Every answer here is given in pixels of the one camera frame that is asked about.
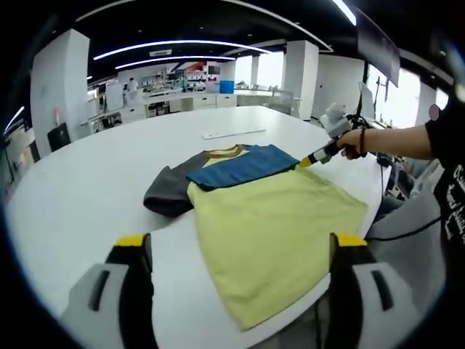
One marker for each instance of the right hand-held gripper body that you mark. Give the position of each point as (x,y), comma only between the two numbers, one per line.
(338,121)

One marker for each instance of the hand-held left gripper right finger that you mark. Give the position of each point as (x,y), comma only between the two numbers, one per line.
(345,291)

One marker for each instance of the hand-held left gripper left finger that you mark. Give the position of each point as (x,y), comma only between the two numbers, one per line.
(136,291)

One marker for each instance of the yellow blue grey garment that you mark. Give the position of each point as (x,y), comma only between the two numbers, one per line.
(269,225)

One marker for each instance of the white template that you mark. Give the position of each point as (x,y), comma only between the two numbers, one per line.
(234,133)

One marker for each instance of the person's right hand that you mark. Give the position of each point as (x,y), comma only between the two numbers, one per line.
(350,145)

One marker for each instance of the narrow white pillar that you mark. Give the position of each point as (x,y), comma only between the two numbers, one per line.
(301,80)

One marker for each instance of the mesh office chair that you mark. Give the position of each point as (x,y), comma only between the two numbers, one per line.
(282,102)

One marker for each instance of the black hanging screen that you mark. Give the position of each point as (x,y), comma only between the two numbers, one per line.
(379,51)

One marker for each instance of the straight ceiling light strip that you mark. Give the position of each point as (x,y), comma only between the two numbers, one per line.
(345,12)

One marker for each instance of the blue bin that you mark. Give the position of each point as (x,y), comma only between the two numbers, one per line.
(227,87)

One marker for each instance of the white lab counter row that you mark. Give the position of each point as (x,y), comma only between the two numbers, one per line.
(170,103)

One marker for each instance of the black cabinet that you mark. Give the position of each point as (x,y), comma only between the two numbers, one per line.
(59,137)

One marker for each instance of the short curved ceiling light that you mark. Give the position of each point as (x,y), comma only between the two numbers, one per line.
(174,58)

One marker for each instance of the long curved ceiling light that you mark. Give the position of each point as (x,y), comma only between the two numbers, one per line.
(181,43)

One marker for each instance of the wide white pillar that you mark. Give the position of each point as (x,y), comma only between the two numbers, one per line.
(58,83)

